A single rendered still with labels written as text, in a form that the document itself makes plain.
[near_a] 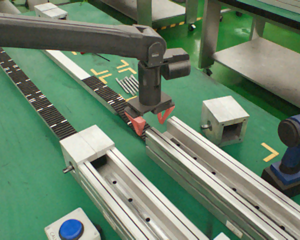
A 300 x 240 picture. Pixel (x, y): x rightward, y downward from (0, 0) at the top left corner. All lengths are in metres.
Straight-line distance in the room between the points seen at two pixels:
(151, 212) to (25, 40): 0.41
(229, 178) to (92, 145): 0.32
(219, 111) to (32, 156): 0.52
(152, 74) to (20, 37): 0.29
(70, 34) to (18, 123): 0.46
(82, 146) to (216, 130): 0.35
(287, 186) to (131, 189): 0.35
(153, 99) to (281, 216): 0.39
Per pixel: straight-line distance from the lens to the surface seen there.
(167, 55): 0.70
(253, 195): 0.68
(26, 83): 1.12
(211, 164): 0.72
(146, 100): 0.73
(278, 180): 0.73
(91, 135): 0.73
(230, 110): 0.82
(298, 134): 0.61
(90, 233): 0.60
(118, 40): 0.63
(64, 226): 0.60
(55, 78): 1.18
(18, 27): 0.59
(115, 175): 0.69
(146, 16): 3.22
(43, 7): 1.70
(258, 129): 0.93
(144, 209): 0.62
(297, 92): 2.29
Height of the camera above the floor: 1.35
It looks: 39 degrees down
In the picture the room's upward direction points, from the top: straight up
